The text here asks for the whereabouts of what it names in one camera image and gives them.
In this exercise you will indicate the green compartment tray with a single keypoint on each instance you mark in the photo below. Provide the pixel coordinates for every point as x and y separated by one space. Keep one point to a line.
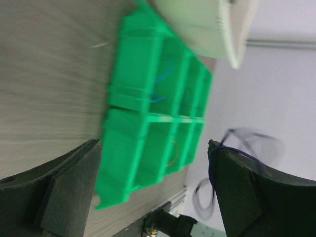
157 100

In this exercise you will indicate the white plastic basin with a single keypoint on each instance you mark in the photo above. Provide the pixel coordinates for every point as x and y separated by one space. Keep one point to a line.
211 28

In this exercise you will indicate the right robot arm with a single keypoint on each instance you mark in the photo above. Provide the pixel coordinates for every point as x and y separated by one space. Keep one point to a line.
172 226

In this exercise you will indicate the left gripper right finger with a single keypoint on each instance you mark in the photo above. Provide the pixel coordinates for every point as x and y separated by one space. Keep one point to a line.
256 200

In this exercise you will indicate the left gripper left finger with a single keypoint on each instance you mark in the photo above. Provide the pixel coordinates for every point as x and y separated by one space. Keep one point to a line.
52 199

